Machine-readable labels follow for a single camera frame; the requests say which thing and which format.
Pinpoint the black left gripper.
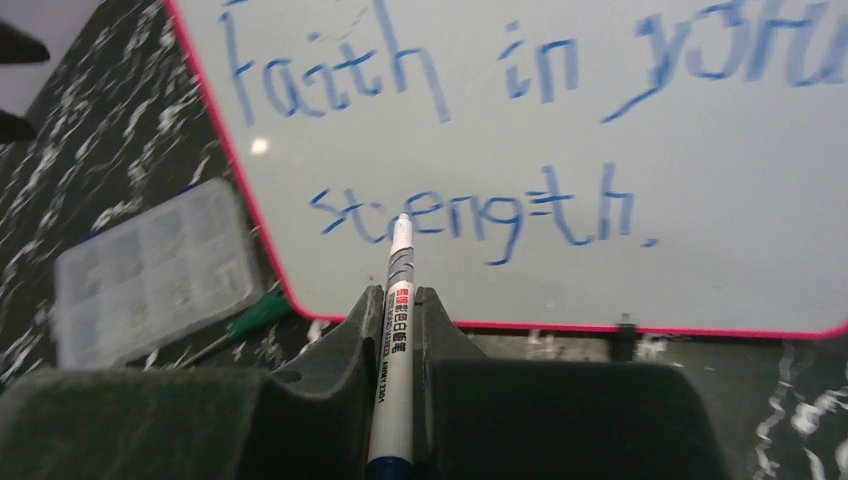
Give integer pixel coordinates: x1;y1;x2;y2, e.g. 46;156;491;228
1;19;50;145

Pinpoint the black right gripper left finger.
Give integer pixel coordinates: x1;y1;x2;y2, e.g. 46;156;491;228
1;286;384;479

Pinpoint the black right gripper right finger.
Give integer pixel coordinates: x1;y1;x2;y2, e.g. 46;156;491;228
414;287;729;479

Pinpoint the blue whiteboard marker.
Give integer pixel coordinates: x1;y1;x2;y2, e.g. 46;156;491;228
365;212;415;479

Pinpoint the pink framed whiteboard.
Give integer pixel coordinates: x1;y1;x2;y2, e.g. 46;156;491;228
166;1;847;339

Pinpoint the black whiteboard clip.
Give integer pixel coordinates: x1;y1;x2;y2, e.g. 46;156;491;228
610;313;639;362

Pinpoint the clear plastic screw box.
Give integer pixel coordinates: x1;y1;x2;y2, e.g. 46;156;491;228
52;179;262;370

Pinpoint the green handled screwdriver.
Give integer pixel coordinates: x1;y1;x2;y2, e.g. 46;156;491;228
174;288;294;369

